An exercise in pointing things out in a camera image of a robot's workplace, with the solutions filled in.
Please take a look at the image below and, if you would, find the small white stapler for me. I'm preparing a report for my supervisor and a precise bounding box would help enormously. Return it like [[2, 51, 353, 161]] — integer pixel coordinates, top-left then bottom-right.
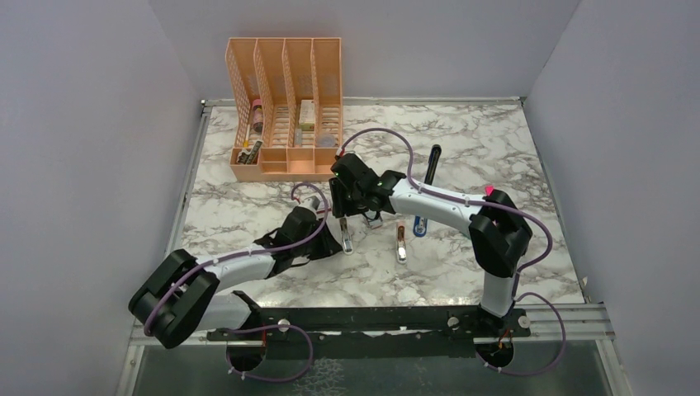
[[338, 217, 354, 255]]

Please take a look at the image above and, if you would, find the blue stapler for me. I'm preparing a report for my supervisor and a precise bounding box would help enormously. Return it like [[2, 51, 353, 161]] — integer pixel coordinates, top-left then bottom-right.
[[412, 144, 443, 238]]

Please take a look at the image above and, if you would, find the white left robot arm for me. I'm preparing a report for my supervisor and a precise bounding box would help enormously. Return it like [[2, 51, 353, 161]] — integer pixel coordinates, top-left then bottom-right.
[[128, 205, 343, 349]]

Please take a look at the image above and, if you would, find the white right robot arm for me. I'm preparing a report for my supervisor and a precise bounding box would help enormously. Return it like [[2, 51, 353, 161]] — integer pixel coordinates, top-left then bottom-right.
[[329, 153, 532, 336]]

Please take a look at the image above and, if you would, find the clear tape roll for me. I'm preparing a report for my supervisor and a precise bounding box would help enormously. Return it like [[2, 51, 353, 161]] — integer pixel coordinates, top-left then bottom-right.
[[316, 134, 338, 148]]

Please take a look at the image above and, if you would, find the green white small box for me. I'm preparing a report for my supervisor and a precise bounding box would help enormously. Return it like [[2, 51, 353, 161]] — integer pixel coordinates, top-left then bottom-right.
[[298, 99, 316, 131]]

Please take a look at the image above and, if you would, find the black label card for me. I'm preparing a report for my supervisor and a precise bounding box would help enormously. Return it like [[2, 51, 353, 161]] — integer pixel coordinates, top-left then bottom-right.
[[236, 139, 263, 165]]

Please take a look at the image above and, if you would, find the orange plastic desk organizer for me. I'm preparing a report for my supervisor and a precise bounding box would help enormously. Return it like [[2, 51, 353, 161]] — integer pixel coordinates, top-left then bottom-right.
[[225, 37, 344, 182]]

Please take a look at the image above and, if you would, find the pink glue stick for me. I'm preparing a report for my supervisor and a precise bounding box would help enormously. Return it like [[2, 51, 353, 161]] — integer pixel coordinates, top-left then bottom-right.
[[251, 99, 264, 134]]

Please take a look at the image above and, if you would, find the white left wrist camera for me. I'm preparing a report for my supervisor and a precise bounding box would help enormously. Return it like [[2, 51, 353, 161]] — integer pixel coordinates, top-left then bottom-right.
[[300, 196, 325, 214]]

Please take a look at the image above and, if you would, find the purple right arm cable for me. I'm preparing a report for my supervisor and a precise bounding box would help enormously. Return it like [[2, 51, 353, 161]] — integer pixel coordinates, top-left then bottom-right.
[[336, 127, 568, 378]]

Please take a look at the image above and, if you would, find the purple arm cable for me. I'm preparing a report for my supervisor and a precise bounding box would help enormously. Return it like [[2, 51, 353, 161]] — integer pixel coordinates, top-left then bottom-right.
[[143, 182, 333, 384], [336, 127, 568, 378]]

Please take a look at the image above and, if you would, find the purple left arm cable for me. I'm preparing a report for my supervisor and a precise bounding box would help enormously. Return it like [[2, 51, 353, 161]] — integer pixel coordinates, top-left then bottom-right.
[[143, 182, 333, 384]]

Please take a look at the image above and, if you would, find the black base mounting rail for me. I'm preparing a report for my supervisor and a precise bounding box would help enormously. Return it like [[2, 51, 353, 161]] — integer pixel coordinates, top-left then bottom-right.
[[206, 305, 531, 360]]

